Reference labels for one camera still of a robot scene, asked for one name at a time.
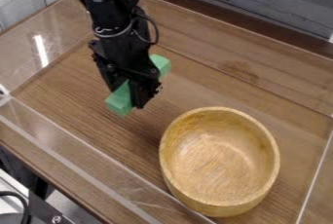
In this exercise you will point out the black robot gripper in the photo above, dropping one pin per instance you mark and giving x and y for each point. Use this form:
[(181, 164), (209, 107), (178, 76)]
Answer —
[(122, 56)]

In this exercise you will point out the green rectangular block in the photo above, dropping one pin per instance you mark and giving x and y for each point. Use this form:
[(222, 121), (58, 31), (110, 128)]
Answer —
[(118, 102)]

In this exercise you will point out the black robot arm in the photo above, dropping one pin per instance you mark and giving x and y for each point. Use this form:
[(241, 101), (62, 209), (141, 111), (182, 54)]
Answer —
[(119, 15)]

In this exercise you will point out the brown wooden bowl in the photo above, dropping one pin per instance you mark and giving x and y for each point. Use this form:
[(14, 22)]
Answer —
[(220, 160)]

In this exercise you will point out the clear acrylic tray wall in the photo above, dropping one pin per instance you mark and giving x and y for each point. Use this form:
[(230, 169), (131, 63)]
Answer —
[(232, 61)]

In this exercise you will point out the black table frame bracket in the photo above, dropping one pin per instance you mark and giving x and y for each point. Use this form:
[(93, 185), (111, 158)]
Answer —
[(23, 195)]

